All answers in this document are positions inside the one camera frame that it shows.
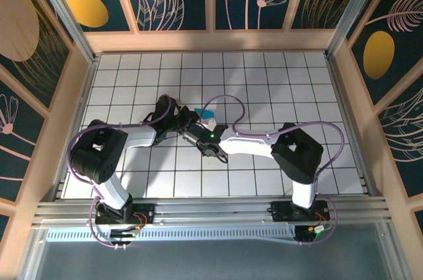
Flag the blue cloth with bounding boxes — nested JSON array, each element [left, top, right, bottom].
[[193, 106, 216, 122]]

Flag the white grid board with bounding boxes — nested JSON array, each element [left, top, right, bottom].
[[62, 52, 367, 200]]

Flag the black electronics box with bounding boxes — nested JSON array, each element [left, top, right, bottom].
[[110, 226, 139, 244], [293, 225, 333, 244]]

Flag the aluminium mounting rail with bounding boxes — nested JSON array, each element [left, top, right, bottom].
[[31, 195, 394, 228]]

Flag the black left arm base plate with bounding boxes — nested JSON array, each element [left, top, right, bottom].
[[95, 202, 156, 225]]

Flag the slotted grey cable duct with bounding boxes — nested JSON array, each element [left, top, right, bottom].
[[46, 225, 298, 244]]

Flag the aluminium side rail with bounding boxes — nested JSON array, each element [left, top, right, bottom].
[[326, 55, 378, 199], [51, 55, 100, 202]]

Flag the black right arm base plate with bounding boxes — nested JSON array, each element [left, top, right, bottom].
[[270, 200, 331, 223]]

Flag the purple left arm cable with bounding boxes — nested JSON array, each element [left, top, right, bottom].
[[65, 96, 181, 250]]

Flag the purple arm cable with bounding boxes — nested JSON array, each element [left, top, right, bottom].
[[201, 94, 346, 247], [65, 96, 181, 250]]

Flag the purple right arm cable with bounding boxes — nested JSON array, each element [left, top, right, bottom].
[[201, 94, 346, 247]]

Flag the aluminium corner post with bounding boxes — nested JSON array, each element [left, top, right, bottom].
[[28, 0, 100, 63], [325, 0, 391, 60]]

